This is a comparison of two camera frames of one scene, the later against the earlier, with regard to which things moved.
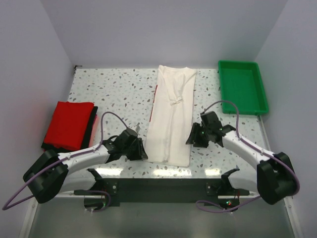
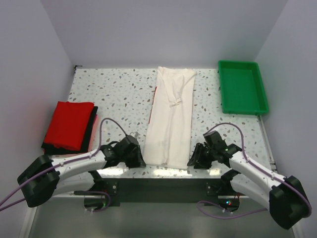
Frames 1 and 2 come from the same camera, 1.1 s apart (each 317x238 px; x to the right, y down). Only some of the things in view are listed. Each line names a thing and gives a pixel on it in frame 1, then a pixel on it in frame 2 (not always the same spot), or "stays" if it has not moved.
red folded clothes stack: (69, 125) stays
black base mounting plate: (116, 190) stays
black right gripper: (193, 136) → (196, 159)
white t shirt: (171, 116) stays
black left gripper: (140, 153) → (138, 161)
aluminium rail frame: (67, 216) stays
